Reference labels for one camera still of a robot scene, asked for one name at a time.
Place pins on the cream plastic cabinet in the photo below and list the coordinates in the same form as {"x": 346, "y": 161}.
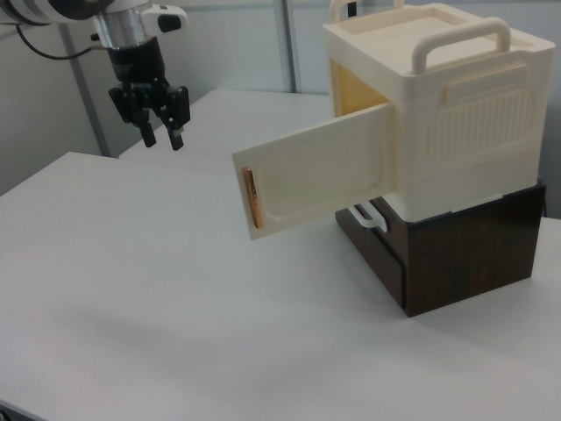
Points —
{"x": 464, "y": 109}

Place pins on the grey wall post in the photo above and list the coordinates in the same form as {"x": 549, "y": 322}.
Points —
{"x": 291, "y": 44}
{"x": 83, "y": 87}

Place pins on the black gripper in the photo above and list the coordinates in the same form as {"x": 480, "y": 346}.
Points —
{"x": 136, "y": 66}

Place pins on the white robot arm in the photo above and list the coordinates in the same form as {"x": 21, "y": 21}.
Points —
{"x": 118, "y": 17}

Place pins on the dark wood drawer box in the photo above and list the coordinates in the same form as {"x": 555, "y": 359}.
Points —
{"x": 464, "y": 259}

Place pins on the cream cabinet door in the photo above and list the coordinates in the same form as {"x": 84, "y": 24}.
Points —
{"x": 315, "y": 169}

